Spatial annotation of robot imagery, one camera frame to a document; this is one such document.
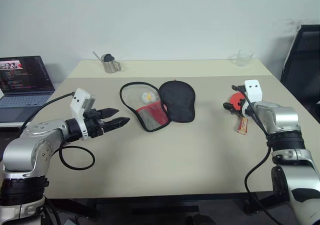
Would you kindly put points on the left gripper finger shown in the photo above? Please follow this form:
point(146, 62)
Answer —
point(109, 112)
point(117, 123)

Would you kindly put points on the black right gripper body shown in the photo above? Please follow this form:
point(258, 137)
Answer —
point(243, 106)

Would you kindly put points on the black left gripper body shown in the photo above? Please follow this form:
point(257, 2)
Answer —
point(93, 127)

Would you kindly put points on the red table tennis paddle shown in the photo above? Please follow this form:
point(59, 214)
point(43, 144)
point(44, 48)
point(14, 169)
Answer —
point(235, 98)

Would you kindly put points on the white plush charm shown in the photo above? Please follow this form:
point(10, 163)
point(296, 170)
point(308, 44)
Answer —
point(147, 97)

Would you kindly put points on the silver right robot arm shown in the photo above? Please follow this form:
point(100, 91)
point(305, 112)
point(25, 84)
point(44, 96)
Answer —
point(287, 125)

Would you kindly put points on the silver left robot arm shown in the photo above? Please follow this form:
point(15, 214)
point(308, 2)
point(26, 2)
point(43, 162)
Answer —
point(22, 147)

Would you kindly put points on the black mesh paddle case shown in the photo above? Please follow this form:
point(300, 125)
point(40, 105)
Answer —
point(177, 102)

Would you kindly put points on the stainless steel cup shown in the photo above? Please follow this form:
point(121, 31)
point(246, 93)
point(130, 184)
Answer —
point(111, 66)

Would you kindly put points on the clear plastic cup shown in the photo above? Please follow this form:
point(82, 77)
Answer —
point(242, 58)

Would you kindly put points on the black office chair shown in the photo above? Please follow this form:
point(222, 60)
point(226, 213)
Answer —
point(303, 67)

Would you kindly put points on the open grey laptop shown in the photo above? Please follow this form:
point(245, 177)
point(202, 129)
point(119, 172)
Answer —
point(20, 85)

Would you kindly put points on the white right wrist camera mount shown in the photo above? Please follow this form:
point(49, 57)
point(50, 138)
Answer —
point(253, 90)

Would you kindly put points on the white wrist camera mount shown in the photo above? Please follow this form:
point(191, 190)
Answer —
point(253, 90)
point(78, 100)

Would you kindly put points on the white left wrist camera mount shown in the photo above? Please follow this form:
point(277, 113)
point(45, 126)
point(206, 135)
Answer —
point(78, 100)

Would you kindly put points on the black table frame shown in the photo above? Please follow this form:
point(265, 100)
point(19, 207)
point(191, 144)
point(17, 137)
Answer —
point(155, 206)

